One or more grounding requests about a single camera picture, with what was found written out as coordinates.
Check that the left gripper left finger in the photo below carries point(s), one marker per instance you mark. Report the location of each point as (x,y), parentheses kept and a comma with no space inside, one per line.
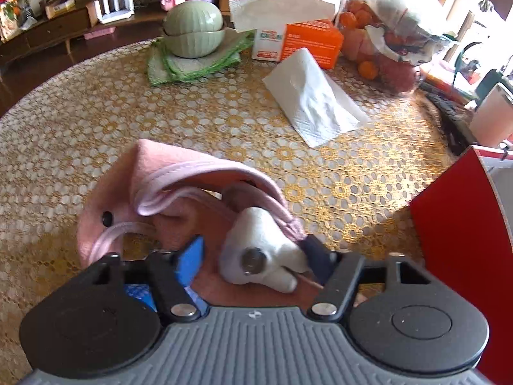
(189,261)

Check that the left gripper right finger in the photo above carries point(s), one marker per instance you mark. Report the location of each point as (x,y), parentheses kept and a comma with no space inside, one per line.
(321,260)

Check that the pink fleece hat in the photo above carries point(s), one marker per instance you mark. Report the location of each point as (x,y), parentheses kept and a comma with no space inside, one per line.
(171,194)

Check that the red and white cardboard box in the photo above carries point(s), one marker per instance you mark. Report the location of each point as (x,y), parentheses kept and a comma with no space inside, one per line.
(463,221)

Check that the lace tablecloth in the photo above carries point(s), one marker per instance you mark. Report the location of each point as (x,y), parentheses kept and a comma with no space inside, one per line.
(65,119)

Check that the white paper tissue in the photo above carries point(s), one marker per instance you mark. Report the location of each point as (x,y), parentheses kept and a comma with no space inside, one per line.
(315,105)

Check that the green cloth mat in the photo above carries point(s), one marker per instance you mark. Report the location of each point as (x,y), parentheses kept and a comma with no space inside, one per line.
(163,67)

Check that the green stacked bowls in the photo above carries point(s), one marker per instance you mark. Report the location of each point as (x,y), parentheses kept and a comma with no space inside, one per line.
(193,29)

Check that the orange white carton box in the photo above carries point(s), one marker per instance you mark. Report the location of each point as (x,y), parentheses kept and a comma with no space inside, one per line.
(281,27)

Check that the fruit bowl with plastic bag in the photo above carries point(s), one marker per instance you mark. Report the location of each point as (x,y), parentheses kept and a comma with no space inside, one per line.
(393,42)

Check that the white router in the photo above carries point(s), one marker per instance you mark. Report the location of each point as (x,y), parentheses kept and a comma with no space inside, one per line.
(111,11)

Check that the pink mug with handle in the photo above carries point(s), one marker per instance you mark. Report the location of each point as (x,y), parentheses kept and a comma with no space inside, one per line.
(493,120)

